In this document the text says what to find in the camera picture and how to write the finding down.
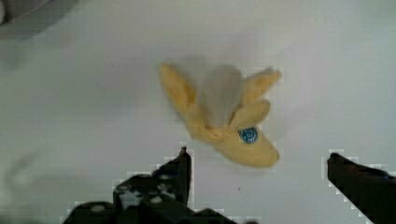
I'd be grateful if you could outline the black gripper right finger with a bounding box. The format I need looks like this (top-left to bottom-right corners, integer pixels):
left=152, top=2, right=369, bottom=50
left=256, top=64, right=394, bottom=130
left=327, top=153, right=396, bottom=224

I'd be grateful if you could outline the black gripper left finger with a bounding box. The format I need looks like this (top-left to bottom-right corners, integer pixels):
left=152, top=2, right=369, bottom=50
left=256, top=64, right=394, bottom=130
left=113, top=147, right=192, bottom=218

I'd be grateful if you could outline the yellow plush banana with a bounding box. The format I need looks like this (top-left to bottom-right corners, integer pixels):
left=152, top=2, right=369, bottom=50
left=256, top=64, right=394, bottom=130
left=160, top=64, right=281, bottom=168

